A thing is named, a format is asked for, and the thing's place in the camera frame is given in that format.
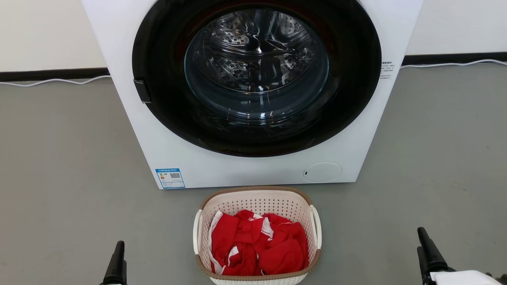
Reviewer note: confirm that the round black glass washer door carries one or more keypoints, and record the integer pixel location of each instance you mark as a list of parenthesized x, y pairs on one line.
[(166, 95)]

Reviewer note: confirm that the white front-load washing machine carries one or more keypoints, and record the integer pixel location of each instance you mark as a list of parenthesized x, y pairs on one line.
[(130, 118)]

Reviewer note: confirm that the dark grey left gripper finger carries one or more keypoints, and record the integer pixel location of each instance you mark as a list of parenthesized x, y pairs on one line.
[(117, 269)]

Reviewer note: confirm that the red garment with white trim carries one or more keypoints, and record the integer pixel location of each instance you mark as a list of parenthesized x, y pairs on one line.
[(277, 253)]

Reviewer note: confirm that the blue energy label sticker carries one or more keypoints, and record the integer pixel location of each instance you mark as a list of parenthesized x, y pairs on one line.
[(170, 178)]

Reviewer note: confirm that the cream perforated laundry basket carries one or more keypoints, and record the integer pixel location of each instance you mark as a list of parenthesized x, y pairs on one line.
[(259, 204)]

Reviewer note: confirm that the round white filter cover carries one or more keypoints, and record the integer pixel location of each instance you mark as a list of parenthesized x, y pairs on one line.
[(322, 172)]

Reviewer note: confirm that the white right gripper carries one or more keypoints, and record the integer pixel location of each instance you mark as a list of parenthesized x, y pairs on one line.
[(463, 278)]

